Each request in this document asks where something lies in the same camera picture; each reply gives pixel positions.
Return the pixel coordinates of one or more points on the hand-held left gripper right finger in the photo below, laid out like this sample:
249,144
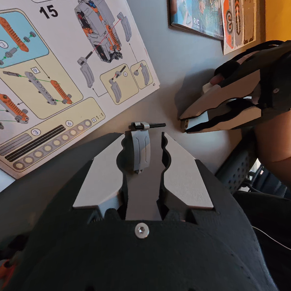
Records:
186,184

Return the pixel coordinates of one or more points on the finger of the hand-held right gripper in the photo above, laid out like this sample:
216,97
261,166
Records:
245,118
222,97

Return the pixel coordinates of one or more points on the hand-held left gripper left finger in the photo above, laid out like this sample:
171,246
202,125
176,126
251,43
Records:
100,184

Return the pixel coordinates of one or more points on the curved grey panel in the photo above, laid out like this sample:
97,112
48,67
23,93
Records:
141,150

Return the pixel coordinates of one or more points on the black axle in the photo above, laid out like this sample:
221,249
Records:
158,125

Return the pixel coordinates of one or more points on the person's right forearm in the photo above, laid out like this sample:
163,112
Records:
272,147

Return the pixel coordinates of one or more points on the grey desk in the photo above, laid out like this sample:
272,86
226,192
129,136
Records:
181,59

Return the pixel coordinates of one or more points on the person's right hand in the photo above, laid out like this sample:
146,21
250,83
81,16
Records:
217,79

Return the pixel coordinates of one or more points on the black perforated panel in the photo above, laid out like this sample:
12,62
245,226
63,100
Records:
236,172

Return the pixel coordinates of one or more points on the orange sticker sheet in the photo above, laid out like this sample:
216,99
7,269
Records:
238,27

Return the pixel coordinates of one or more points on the blue robot kit box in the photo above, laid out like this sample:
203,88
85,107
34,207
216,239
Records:
200,18

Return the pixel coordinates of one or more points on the person's black clothing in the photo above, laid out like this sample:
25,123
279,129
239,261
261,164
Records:
268,216

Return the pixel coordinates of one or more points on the building instruction booklet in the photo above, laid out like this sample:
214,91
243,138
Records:
68,102

